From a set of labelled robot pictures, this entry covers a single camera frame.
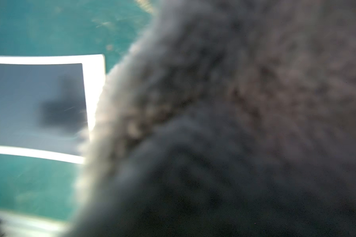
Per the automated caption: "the blue wiping cloth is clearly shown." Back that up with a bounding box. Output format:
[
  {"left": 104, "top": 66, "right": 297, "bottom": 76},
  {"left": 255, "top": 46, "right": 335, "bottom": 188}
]
[{"left": 63, "top": 1, "right": 356, "bottom": 237}]

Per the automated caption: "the white frame drawing tablet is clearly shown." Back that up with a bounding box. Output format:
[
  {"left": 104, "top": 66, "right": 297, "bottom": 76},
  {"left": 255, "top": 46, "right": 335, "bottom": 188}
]
[{"left": 0, "top": 54, "right": 106, "bottom": 164}]

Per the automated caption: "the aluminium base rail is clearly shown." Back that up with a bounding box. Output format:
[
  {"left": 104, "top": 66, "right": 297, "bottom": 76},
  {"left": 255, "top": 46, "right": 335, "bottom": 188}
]
[{"left": 0, "top": 210, "right": 67, "bottom": 237}]

